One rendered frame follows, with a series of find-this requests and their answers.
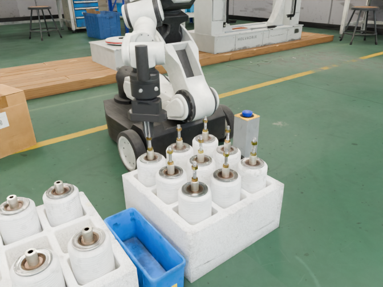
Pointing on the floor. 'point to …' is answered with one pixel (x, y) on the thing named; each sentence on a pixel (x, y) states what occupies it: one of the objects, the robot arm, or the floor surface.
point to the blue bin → (147, 250)
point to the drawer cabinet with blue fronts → (79, 7)
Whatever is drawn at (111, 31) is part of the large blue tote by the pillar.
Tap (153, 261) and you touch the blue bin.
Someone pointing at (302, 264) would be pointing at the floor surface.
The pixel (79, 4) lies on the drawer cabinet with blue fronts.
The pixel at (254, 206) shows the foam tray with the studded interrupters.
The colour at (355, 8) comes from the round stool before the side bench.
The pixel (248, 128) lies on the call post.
